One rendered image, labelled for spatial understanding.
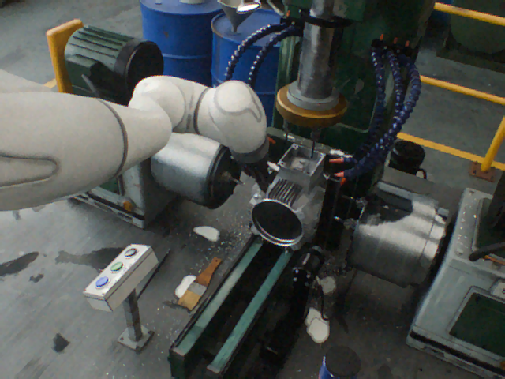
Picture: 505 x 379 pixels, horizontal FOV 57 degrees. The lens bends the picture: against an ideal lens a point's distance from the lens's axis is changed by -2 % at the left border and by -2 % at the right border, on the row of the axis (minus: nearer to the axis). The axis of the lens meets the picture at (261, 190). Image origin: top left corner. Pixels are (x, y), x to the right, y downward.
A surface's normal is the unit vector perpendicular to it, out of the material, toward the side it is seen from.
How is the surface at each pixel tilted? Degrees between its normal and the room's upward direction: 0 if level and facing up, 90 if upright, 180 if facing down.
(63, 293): 0
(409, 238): 47
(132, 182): 89
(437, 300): 89
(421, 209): 9
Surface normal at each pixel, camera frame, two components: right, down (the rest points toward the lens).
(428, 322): -0.43, 0.54
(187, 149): -0.24, -0.18
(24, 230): 0.08, -0.76
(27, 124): 0.73, -0.35
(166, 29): -0.33, 0.72
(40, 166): 0.84, 0.29
